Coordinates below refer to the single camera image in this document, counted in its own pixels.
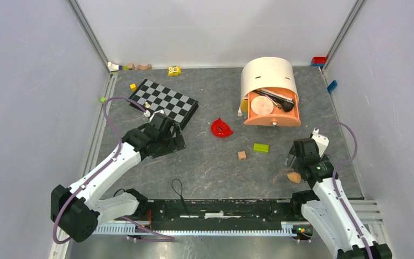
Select green lego brick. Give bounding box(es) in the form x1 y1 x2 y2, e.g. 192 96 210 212
253 143 270 153

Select yellow toy block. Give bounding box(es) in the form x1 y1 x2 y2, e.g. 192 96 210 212
167 66 181 77

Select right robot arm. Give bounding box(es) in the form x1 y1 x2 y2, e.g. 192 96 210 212
286 128 392 258

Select black white chessboard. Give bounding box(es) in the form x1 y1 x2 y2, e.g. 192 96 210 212
129 79 198 130

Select black loop cord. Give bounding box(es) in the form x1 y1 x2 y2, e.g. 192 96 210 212
171 179 191 219

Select wooden arch block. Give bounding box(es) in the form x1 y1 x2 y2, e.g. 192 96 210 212
136 64 153 70

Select orange makeup sponge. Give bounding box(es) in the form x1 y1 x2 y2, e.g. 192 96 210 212
287 172 302 184

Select round pink powder compact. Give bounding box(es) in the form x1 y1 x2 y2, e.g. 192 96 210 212
250 96 274 115

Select black makeup brush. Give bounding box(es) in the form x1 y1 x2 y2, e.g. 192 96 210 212
253 90 295 112

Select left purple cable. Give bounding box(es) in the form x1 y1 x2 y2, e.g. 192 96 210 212
52 96 176 246

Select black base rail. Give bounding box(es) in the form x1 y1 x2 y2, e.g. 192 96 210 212
131 199 308 231

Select white corner bracket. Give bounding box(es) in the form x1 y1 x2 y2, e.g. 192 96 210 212
107 62 120 72

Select small wooden cube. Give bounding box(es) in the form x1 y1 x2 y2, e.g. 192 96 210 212
237 151 247 161

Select round drawer organizer box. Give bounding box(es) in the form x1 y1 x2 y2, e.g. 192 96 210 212
238 57 302 127

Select red blue blocks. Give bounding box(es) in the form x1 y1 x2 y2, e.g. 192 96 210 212
310 57 327 67

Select blue block by wall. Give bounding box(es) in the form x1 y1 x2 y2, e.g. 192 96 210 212
327 80 338 94

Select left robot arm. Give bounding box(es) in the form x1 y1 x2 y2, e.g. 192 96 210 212
50 111 186 244

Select red plastic arch toy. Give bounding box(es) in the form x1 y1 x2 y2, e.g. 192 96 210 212
211 118 233 138

